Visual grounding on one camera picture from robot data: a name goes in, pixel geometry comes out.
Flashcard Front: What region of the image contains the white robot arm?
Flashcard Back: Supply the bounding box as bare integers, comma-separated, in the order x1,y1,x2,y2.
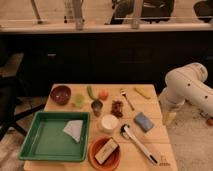
159,62,213,125

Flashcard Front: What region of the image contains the orange bowl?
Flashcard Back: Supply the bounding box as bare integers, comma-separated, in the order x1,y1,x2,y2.
88,137,121,171

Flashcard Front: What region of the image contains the purple bowl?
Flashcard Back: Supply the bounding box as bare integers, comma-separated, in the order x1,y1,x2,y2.
50,85,71,105

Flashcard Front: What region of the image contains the blue sponge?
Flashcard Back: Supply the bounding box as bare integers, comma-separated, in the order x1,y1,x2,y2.
134,112,154,132

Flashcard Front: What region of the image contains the yellow banana toy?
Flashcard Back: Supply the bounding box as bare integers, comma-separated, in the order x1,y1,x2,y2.
134,87,151,99

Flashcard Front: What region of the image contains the metal fork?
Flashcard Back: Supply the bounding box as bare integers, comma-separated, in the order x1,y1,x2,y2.
120,89,135,111

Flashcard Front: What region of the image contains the brown toy food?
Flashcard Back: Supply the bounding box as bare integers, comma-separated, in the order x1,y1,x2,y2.
111,101,123,118

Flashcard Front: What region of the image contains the white cup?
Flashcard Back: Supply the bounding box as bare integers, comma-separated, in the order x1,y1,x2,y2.
101,115,118,133

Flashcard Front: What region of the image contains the orange toy fruit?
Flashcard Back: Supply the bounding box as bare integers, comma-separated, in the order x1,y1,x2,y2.
98,89,109,100

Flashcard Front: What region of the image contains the metal cup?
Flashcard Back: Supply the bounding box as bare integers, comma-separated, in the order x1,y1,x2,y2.
91,100,103,117

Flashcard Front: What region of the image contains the green toy vegetable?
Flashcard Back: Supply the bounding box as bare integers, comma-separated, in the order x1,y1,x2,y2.
87,85,97,100

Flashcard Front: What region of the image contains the white folded cloth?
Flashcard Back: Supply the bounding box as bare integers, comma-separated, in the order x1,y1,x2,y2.
63,120,83,143

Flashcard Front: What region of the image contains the green plastic tray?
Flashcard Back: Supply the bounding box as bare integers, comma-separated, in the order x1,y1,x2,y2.
19,111,90,162

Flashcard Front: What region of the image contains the black office chair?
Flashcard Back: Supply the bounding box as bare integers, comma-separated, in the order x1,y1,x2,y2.
0,53,45,141

